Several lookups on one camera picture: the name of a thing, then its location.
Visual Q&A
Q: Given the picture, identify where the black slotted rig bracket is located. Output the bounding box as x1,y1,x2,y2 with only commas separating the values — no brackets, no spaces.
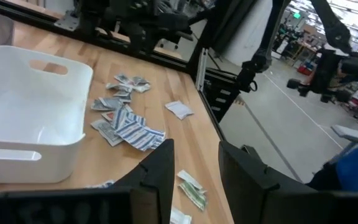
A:
203,70,241,123

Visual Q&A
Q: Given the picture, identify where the plain white packet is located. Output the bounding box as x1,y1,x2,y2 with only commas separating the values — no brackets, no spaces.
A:
165,100,195,121
176,169,204,190

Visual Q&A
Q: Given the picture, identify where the silver aluminium extrusion post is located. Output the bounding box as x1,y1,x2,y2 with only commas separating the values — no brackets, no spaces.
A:
196,48,210,91

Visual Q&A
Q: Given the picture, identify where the grey metal base plate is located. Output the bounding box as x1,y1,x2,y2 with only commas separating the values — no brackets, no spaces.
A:
54,11,81,32

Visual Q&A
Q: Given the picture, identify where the green print white packet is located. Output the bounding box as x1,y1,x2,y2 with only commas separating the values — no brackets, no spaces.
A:
178,181,208,212

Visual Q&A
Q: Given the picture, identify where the white plastic bin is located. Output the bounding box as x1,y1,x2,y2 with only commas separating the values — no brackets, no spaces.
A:
0,45,94,184

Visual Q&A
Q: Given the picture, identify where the red storage bin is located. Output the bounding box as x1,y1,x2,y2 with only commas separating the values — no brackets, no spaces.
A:
296,63,313,76

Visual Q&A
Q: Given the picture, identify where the orange print white packet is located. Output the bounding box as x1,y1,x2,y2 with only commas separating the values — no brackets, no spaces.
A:
101,110,117,123

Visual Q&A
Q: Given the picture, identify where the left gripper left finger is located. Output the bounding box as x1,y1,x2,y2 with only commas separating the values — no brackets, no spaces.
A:
113,139,175,224

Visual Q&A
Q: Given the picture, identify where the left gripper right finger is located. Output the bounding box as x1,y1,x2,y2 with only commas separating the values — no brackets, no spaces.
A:
218,140,318,224

